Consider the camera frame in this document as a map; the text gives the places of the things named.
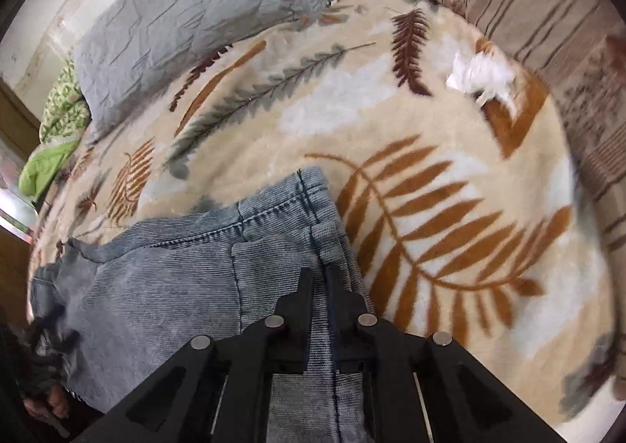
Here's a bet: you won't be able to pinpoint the person's left hand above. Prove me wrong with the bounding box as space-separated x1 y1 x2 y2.
22 384 73 425

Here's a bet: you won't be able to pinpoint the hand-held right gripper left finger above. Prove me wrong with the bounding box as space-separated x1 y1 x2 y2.
71 268 315 443

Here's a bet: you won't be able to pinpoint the cream leaf-print blanket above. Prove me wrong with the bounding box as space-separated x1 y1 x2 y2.
29 0 618 427

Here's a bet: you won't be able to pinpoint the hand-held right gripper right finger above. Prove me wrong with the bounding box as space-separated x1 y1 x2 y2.
326 266 569 443

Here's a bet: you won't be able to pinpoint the grey crinkled pillow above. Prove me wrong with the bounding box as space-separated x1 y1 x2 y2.
72 0 329 131

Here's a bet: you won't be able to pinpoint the green patterned quilt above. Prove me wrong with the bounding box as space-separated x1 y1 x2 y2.
18 56 94 205

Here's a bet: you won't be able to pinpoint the white crumpled tissue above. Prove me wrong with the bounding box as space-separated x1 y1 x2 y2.
446 50 520 112

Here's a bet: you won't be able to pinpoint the blue denim pants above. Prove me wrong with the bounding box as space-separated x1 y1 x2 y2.
29 168 378 443

